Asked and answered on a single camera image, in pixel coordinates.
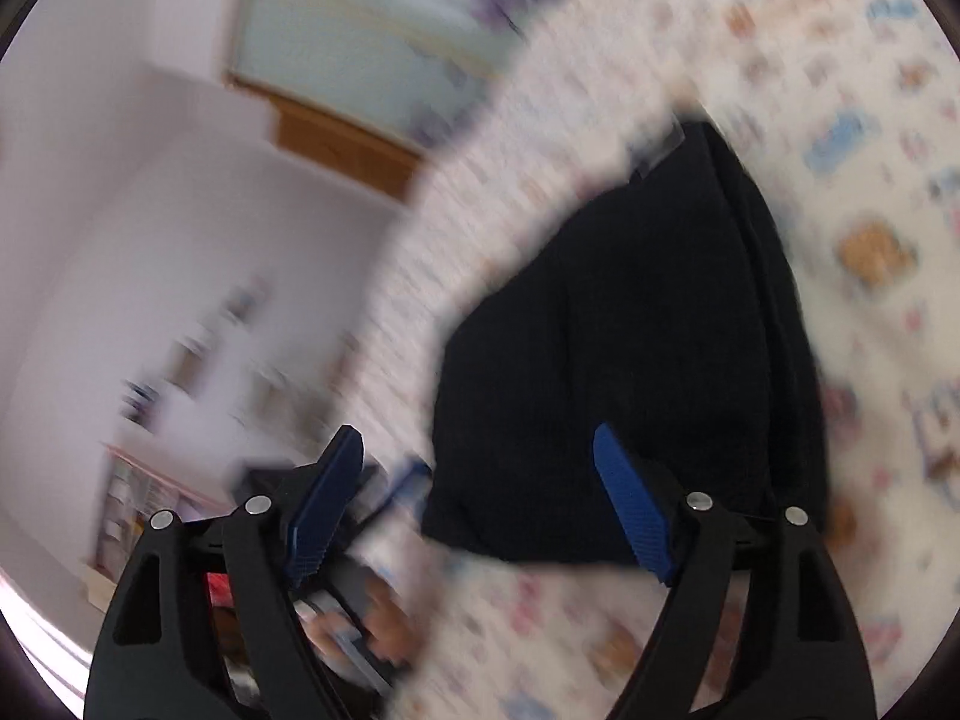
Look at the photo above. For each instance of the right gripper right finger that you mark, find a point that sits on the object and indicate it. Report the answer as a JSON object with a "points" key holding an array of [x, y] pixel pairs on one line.
{"points": [[757, 623]]}

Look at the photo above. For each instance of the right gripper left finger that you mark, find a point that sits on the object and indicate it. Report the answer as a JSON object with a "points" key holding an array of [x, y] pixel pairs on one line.
{"points": [[158, 655]]}

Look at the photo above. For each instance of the black pants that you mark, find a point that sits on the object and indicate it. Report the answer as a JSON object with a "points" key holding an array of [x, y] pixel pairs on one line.
{"points": [[664, 308]]}

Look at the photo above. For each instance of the person's left hand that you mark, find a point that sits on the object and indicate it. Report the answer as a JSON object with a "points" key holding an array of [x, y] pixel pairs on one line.
{"points": [[391, 634]]}

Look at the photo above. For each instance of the red patterned cloth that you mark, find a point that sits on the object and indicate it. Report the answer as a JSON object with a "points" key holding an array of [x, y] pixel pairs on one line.
{"points": [[219, 590]]}

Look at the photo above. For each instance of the pink bookcase with items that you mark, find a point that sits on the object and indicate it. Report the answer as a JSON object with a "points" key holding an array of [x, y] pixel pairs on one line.
{"points": [[133, 491]]}

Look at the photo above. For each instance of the wooden door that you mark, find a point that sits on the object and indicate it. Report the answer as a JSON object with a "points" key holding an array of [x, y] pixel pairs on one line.
{"points": [[345, 148]]}

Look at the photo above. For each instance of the floral glass sliding wardrobe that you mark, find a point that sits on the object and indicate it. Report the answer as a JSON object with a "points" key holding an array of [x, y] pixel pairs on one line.
{"points": [[413, 71]]}

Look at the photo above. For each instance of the teddy bear print bedspread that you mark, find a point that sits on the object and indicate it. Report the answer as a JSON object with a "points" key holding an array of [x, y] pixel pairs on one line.
{"points": [[845, 114]]}

